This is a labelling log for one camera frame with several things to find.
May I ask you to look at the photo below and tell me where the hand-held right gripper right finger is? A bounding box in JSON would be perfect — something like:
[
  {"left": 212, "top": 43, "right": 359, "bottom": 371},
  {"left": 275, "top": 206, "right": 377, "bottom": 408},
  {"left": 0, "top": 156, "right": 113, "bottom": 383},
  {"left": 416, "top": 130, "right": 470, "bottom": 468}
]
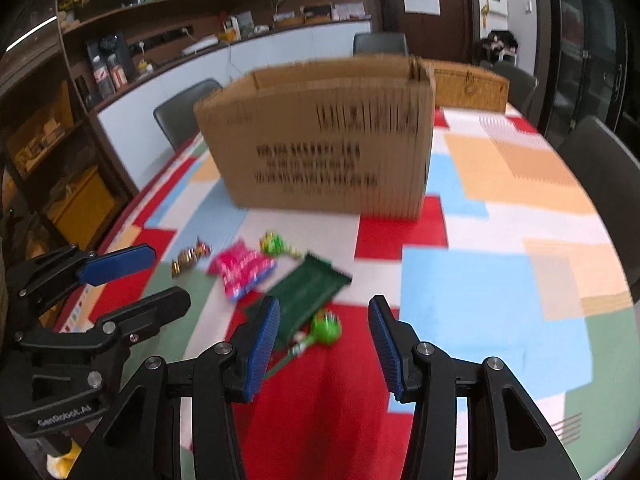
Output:
[{"left": 368, "top": 295, "right": 583, "bottom": 480}]

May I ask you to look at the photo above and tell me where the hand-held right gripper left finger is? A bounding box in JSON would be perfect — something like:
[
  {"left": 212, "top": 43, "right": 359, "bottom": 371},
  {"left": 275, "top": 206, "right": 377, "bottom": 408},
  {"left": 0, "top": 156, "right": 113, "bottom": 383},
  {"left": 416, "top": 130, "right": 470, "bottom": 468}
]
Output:
[{"left": 67, "top": 296, "right": 282, "bottom": 480}]

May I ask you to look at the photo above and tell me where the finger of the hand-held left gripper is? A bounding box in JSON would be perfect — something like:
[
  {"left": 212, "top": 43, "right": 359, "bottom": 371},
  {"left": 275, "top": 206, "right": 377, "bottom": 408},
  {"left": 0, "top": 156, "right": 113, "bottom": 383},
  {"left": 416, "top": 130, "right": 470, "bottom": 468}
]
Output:
[
  {"left": 12, "top": 286, "right": 192, "bottom": 357},
  {"left": 7, "top": 243, "right": 157, "bottom": 311}
]

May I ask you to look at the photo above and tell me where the green lollipop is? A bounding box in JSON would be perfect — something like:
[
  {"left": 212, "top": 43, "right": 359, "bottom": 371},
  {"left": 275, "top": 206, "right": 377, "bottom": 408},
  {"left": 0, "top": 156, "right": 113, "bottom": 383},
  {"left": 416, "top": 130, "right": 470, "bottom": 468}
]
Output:
[{"left": 262, "top": 310, "right": 343, "bottom": 381}]

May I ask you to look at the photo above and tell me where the dark green snack packet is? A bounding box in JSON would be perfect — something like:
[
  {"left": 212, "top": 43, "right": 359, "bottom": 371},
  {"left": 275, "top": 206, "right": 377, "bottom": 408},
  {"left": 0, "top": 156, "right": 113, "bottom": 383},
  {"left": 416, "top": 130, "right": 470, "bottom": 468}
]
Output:
[{"left": 245, "top": 253, "right": 352, "bottom": 356}]

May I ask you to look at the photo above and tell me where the brown cardboard box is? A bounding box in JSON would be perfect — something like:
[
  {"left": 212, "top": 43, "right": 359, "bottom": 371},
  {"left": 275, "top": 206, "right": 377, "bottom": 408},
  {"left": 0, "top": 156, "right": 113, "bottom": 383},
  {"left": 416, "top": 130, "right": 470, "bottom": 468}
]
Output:
[{"left": 194, "top": 55, "right": 437, "bottom": 222}]

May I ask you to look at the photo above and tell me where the gold wrapped candy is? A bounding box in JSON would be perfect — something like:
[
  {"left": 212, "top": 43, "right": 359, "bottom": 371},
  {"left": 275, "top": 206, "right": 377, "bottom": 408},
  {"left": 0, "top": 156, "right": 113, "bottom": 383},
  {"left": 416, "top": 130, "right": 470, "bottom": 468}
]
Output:
[{"left": 171, "top": 242, "right": 212, "bottom": 278}]

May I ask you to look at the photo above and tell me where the yellow storage box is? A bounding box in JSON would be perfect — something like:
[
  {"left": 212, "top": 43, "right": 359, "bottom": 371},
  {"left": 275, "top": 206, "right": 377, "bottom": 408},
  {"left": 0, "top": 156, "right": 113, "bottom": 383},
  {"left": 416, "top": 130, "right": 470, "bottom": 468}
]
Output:
[{"left": 47, "top": 167, "right": 118, "bottom": 236}]

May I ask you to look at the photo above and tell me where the pink snack packet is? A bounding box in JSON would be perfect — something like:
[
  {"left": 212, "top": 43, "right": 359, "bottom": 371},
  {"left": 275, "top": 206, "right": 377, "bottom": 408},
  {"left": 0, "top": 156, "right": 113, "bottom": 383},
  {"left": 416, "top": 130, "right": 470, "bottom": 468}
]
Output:
[{"left": 207, "top": 240, "right": 277, "bottom": 302}]

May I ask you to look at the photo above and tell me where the green wrapped candy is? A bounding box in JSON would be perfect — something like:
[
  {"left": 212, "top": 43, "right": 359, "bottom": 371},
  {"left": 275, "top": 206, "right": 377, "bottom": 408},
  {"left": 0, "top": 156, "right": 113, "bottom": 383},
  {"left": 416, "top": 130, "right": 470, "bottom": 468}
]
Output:
[{"left": 259, "top": 231, "right": 303, "bottom": 260}]

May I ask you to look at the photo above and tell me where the dark grey dining chair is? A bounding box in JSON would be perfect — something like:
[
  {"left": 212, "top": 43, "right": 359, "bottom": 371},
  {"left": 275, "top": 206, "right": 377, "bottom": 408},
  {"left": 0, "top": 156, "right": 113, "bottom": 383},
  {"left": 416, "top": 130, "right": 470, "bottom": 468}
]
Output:
[
  {"left": 556, "top": 115, "right": 640, "bottom": 221},
  {"left": 492, "top": 61, "right": 540, "bottom": 117},
  {"left": 353, "top": 32, "right": 410, "bottom": 57},
  {"left": 153, "top": 78, "right": 223, "bottom": 153}
]

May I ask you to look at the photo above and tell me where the dark wooden bookcase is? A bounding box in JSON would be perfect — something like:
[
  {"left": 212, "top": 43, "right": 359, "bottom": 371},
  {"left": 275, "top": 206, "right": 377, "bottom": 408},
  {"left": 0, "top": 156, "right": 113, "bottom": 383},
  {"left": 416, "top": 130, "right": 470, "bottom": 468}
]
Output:
[{"left": 0, "top": 25, "right": 141, "bottom": 261}]

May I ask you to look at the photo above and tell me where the black coffee machine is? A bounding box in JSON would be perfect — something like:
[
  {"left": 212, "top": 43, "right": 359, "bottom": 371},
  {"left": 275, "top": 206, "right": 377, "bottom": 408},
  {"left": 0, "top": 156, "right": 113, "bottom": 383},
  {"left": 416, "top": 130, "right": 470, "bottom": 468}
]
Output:
[{"left": 86, "top": 32, "right": 136, "bottom": 98}]

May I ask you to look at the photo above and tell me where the white flat appliance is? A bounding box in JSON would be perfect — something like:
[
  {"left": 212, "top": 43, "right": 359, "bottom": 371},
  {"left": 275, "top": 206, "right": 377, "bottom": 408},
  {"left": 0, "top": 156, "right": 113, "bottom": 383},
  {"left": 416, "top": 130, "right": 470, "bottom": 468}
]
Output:
[{"left": 181, "top": 37, "right": 219, "bottom": 56}]

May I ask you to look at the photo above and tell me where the white counter cabinet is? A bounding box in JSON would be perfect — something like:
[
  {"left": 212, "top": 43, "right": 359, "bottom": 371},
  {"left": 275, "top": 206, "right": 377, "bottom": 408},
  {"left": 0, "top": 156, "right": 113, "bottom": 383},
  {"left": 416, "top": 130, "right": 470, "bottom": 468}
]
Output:
[{"left": 90, "top": 17, "right": 373, "bottom": 156}]

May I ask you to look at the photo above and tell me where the woven wicker basket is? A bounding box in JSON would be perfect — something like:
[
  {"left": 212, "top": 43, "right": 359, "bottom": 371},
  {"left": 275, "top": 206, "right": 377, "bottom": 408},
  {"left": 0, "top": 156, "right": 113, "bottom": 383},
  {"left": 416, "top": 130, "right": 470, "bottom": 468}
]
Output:
[{"left": 422, "top": 58, "right": 511, "bottom": 113}]

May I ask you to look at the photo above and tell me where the dark brown door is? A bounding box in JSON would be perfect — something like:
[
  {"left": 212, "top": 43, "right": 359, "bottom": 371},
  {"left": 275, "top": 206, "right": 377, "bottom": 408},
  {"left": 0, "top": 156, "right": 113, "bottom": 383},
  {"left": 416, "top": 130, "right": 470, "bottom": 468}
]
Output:
[{"left": 362, "top": 0, "right": 476, "bottom": 61}]

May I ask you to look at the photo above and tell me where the black white bag pile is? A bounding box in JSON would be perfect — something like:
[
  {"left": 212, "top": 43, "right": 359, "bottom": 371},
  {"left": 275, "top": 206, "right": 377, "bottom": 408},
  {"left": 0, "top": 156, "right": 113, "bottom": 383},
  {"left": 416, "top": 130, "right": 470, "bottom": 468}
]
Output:
[{"left": 480, "top": 30, "right": 518, "bottom": 56}]

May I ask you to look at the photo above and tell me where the dark framed glass door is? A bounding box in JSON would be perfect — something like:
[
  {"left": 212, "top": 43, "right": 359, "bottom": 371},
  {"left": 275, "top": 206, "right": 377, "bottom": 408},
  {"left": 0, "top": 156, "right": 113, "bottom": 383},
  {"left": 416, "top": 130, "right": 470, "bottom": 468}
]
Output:
[{"left": 545, "top": 0, "right": 631, "bottom": 151}]

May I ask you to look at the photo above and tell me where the wooden wall shelf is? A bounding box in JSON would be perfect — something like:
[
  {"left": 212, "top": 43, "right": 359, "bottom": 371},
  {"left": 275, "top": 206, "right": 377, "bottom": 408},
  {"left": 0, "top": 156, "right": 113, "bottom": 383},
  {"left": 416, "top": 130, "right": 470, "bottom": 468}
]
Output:
[{"left": 55, "top": 0, "right": 238, "bottom": 36}]

